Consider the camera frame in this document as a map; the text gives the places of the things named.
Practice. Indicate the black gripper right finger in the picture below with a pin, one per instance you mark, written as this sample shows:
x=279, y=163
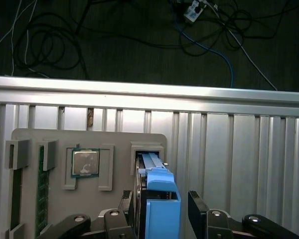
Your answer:
x=199, y=219

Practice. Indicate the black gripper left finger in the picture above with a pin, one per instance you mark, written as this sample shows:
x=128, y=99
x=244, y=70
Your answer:
x=119, y=224

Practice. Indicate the hard disk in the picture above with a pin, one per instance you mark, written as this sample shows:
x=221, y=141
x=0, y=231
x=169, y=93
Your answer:
x=162, y=184

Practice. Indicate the grey parts rack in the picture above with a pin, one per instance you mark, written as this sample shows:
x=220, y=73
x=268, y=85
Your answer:
x=84, y=201

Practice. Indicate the silver CPU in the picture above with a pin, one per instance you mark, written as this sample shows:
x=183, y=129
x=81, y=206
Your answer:
x=86, y=161

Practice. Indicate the green RAM stick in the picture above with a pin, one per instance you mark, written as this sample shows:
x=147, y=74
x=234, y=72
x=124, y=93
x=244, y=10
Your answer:
x=43, y=189

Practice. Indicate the white power strip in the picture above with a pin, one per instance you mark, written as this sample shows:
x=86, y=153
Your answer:
x=193, y=13

